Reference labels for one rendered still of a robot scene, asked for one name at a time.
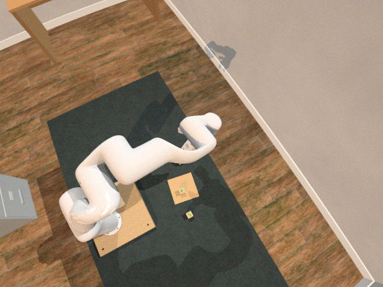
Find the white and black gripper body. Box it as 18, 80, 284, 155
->
181, 140, 196, 151

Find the tan square mat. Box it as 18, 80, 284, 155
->
168, 172, 199, 204

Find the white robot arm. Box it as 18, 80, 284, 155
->
59, 112, 221, 242

